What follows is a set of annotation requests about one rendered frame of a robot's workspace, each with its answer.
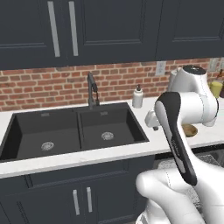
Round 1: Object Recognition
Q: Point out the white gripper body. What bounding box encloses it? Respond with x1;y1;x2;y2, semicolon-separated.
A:
144;108;161;130

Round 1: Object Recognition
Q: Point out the brown wooden bowl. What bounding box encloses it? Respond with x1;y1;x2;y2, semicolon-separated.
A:
181;123;200;138

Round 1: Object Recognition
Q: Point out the yellow-green cup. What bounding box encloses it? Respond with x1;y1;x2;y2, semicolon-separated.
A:
209;80;224;99

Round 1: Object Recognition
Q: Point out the dark lower cupboard door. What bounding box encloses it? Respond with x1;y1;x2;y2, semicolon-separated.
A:
80;171;147;224
0;181;86;224

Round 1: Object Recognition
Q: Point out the dark cupboard door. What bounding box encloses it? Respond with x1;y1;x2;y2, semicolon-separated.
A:
155;0;224;61
61;0;165;67
0;0;66;71
0;181;86;224
80;171;147;224

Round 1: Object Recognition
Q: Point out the dark upper cupboard door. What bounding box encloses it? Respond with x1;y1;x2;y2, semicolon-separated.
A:
155;0;224;61
0;0;66;71
61;0;165;67

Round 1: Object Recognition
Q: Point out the white soap dispenser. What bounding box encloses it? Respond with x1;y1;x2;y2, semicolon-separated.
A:
131;84;144;109

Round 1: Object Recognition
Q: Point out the black sink tap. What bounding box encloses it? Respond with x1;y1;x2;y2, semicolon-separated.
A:
86;71;101;110

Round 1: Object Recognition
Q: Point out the black double sink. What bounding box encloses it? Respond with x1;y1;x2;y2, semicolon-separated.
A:
0;101;151;163

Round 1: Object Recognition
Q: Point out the dark fixed drawer front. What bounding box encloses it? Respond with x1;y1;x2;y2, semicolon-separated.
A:
25;158;130;189

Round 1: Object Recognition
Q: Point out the white wall socket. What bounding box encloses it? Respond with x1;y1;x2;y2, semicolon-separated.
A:
209;58;221;73
155;60;167;77

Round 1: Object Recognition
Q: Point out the grey lower cupboard handle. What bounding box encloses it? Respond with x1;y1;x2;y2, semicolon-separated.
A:
86;186;94;214
72;189;81;216

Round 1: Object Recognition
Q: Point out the grey cupboard handle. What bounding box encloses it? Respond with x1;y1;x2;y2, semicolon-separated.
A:
46;0;61;59
67;0;80;57
86;186;94;214
72;189;81;216

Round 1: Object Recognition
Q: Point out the grey upper cupboard handle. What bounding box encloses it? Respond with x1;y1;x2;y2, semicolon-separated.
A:
67;0;80;57
46;0;61;59

